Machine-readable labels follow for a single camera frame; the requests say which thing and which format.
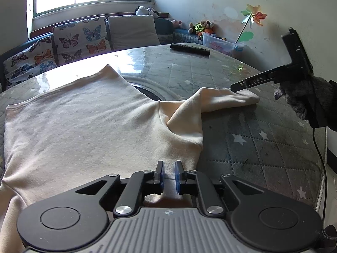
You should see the colourful pinwheel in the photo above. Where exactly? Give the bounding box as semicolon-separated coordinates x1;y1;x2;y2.
235;4;268;44

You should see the wide butterfly print cushion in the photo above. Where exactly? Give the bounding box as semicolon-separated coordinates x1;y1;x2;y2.
3;35;58;88

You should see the green dressed teddy bear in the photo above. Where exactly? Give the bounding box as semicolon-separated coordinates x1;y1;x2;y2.
188;21;206;36

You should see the beige cushion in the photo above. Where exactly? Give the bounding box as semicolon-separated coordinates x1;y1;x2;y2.
107;15;162;52

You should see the brown teddy bear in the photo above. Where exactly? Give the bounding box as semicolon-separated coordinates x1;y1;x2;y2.
201;20;215;35

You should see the clear plastic storage box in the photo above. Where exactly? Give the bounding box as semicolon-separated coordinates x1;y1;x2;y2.
202;33;238;56

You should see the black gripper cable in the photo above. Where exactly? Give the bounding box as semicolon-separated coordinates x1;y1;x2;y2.
312;127;328;217

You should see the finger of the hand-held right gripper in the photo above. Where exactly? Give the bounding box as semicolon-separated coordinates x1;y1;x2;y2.
231;67;283;93

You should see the person's right hand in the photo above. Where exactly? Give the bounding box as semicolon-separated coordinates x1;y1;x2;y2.
274;76;333;122

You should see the dark blue sofa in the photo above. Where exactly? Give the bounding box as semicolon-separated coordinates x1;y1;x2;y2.
0;12;208;91

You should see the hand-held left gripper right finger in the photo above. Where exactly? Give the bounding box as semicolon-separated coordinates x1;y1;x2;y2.
174;160;265;216

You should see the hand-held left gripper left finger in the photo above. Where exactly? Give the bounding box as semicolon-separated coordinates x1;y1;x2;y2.
75;161;165;217

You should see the cream long-sleeve shirt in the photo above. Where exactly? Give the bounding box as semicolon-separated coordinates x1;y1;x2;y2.
0;64;261;253

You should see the black remote control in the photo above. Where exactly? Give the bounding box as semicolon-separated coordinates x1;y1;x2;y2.
170;43;211;57

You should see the square butterfly print cushion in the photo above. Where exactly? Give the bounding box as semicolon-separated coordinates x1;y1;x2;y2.
52;16;111;67

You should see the panda plush toy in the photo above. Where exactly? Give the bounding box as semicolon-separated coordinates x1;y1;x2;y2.
147;7;162;19

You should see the round black hotplate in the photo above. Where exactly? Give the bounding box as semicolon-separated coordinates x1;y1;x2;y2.
128;80;167;102

